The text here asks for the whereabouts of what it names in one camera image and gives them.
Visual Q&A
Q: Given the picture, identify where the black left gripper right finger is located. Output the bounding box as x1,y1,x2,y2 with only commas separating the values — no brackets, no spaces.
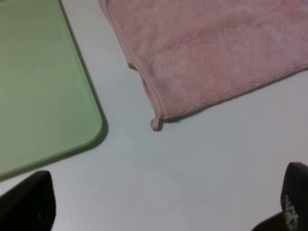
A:
253,162,308,231

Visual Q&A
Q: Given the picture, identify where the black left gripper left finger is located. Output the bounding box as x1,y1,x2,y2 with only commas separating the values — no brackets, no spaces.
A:
0,170,56,231

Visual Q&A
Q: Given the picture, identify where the pink terry towel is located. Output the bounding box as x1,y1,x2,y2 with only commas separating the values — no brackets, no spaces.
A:
99,0,308,131

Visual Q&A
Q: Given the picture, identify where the green plastic tray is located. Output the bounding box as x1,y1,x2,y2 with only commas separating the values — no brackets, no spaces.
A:
0,0,107,180

